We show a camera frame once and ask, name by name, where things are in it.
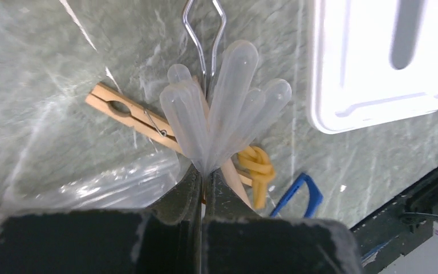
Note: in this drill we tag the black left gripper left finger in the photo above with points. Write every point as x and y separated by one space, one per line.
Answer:
161 238

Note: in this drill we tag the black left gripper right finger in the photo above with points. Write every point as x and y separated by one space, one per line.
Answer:
244 242

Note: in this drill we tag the yellow rubber tubing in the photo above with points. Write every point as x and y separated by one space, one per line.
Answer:
261 170

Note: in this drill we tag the wooden test tube clamp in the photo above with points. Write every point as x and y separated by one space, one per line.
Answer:
131 114

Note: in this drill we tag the bag of plastic pipettes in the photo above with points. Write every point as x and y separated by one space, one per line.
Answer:
58 152

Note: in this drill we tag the metal wire tube holder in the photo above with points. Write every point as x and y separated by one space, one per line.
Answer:
208 66

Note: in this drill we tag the white bin lid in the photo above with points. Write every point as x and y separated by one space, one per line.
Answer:
371 62

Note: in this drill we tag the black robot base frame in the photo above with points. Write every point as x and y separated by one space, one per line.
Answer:
400 225

